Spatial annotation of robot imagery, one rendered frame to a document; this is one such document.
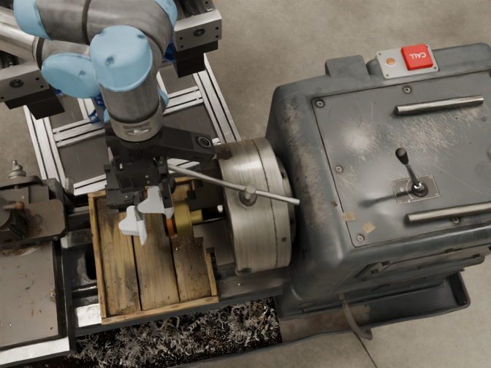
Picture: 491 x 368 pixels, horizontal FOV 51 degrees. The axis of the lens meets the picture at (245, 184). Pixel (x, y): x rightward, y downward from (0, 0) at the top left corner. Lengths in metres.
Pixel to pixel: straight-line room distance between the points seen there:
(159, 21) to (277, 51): 2.07
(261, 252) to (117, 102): 0.54
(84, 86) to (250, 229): 0.44
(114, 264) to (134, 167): 0.64
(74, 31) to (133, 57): 0.15
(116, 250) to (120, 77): 0.82
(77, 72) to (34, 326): 0.63
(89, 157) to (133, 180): 1.48
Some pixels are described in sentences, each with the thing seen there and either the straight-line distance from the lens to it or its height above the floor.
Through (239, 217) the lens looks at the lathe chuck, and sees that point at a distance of 1.07.
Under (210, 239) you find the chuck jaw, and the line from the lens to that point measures 1.18.
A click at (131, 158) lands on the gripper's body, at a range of 0.81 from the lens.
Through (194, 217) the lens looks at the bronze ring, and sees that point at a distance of 1.19.
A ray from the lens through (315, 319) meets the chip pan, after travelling 1.74.
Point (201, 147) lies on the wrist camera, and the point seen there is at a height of 1.50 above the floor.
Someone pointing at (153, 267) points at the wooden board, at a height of 0.89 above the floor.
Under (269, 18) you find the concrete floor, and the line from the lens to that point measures 2.92.
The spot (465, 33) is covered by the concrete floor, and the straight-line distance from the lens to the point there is 3.16.
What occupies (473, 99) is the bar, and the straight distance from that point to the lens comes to 1.26.
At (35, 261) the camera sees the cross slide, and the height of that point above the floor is 0.97.
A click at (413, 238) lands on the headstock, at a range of 1.09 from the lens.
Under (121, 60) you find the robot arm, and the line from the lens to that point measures 0.66.
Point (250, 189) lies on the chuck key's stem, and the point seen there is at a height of 1.32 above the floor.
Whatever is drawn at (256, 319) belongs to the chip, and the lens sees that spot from 1.69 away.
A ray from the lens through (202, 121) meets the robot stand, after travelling 2.31.
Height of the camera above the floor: 2.24
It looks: 68 degrees down
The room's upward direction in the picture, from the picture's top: 7 degrees clockwise
